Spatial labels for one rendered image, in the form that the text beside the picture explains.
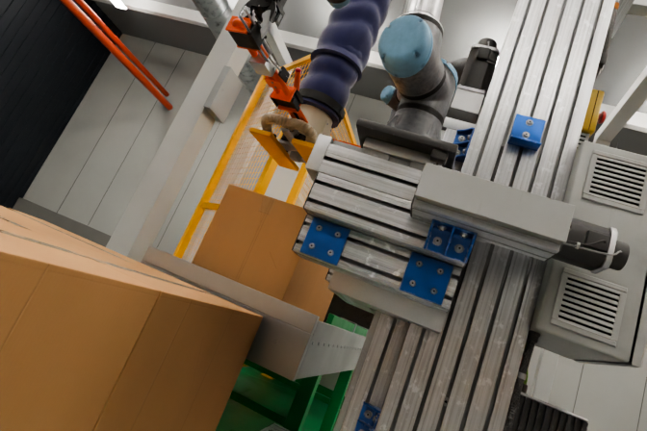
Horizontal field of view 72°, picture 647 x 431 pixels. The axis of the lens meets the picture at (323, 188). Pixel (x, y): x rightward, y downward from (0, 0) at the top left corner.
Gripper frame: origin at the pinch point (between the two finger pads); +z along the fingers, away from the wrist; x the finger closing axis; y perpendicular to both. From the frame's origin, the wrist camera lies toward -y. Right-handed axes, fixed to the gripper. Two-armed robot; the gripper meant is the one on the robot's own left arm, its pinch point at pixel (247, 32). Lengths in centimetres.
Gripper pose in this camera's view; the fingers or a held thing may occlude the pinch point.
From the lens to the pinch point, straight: 139.8
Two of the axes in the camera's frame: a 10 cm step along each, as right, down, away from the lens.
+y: 2.8, 3.6, 8.9
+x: -8.8, -2.6, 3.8
